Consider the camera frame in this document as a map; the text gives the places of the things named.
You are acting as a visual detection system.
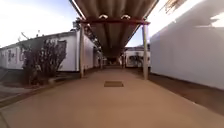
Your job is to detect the dark drain grate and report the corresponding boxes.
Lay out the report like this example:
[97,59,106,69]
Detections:
[103,80,125,88]

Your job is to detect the white building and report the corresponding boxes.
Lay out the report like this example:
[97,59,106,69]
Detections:
[123,46,152,69]
[149,0,224,92]
[0,29,102,73]

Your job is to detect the covered walkway canopy with posts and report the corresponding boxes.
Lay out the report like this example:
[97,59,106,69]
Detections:
[68,0,161,81]

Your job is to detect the brown concrete path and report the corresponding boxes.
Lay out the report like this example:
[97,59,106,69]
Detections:
[0,68,224,128]

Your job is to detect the bare dark bush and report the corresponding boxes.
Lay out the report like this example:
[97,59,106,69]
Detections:
[18,38,68,86]

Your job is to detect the concrete kerb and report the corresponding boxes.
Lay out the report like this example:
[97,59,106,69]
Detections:
[0,77,83,108]

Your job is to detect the brown dirt strip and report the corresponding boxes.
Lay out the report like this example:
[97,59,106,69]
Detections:
[133,68,224,118]
[0,68,81,100]

